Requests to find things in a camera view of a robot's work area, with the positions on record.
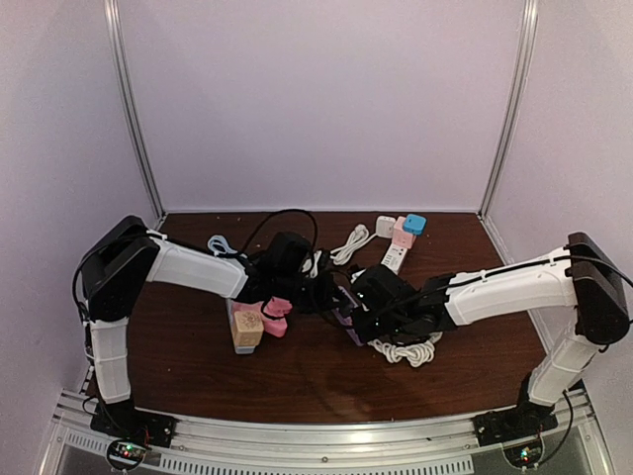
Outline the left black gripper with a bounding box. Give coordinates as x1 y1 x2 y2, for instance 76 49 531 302
275 271 349 316

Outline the pink triangular socket adapter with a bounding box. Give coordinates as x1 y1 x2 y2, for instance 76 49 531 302
232 297 293 338

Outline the purple power strip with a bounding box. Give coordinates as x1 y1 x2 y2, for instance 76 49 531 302
332 286 366 346

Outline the beige cube socket adapter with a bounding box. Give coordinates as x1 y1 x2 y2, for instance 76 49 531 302
233 311 264 346

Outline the light blue power strip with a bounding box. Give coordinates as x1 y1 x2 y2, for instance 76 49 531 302
226 299 256 354

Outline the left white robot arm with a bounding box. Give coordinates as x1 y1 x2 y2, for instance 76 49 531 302
71 216 348 439

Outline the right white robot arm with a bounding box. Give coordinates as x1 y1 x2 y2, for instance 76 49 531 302
351 233 632 439

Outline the white power strip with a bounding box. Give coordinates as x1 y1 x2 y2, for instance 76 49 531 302
381 242 408 274

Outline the pink cube adapter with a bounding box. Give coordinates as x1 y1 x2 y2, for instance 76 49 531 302
392 216 416 249

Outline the white small adapter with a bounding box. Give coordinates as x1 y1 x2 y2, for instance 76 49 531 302
375 216 397 239

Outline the blue square adapter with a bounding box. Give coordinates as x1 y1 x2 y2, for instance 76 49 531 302
402 214 427 237

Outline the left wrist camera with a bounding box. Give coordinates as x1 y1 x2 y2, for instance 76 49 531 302
263 232 317 277

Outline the white looped strip cable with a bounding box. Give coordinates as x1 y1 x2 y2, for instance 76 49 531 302
328 223 380 266

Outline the light blue strip cable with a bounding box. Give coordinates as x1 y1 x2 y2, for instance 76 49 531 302
206 235 238 258

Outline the front aluminium rail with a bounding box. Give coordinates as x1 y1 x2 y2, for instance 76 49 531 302
35 389 614 474

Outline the right aluminium frame post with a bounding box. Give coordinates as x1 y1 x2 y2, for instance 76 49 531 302
478 0 539 221

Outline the aluminium frame post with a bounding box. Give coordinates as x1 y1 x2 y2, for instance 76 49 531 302
478 0 539 221
104 0 166 221

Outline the left aluminium frame post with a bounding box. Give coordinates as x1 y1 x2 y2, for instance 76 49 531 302
104 0 166 221

